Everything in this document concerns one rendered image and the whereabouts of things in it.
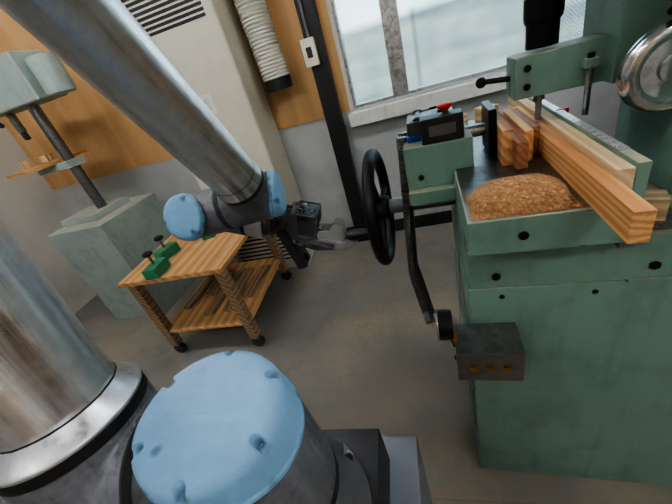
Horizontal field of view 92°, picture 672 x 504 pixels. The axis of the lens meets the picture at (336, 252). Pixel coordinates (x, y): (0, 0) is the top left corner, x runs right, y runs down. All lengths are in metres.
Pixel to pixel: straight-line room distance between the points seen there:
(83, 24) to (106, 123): 2.39
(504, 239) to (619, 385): 0.51
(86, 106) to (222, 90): 1.15
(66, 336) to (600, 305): 0.80
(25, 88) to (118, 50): 1.96
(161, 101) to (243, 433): 0.37
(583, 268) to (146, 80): 0.70
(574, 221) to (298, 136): 1.85
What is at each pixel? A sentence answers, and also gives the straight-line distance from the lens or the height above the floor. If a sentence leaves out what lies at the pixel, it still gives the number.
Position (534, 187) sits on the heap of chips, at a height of 0.93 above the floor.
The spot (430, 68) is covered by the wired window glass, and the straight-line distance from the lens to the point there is 2.16.
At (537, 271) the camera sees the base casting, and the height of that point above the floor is 0.74.
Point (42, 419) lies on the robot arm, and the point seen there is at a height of 0.95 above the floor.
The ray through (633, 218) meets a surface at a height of 0.93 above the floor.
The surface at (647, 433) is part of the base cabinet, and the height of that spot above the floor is 0.24.
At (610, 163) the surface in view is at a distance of 0.56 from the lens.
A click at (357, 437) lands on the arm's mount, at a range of 0.59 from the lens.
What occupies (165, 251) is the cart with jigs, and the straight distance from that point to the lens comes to 1.82.
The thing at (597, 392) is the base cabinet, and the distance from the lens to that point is 0.96.
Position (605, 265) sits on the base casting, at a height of 0.75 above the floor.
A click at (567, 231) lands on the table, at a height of 0.87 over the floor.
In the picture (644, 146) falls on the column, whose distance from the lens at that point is 0.87.
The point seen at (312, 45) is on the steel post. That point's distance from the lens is 2.00.
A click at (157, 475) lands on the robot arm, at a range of 0.36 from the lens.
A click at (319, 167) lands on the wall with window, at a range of 2.23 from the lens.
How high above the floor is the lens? 1.16
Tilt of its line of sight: 30 degrees down
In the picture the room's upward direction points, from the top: 17 degrees counter-clockwise
